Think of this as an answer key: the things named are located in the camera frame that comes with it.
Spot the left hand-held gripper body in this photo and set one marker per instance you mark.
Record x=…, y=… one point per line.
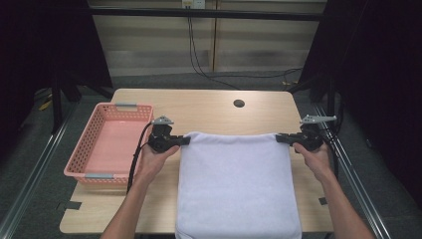
x=161, y=141

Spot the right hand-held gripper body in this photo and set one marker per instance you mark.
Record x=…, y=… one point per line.
x=310, y=139

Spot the pink perforated plastic basket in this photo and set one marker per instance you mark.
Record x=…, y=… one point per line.
x=109, y=146

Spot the white towel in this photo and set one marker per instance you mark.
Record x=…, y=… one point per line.
x=237, y=186

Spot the person's right hand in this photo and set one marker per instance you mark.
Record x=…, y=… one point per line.
x=318, y=164

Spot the person's left hand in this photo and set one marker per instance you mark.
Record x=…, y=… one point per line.
x=151, y=166

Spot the black curtain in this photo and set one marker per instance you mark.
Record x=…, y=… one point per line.
x=40, y=43
x=381, y=66

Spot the black metal stand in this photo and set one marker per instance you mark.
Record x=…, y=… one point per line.
x=57, y=103

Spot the yellow floor object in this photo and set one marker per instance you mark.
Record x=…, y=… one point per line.
x=44, y=105

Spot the black horizontal bar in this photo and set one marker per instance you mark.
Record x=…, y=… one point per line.
x=205, y=14

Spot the white wall socket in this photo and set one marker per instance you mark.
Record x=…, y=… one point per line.
x=193, y=3

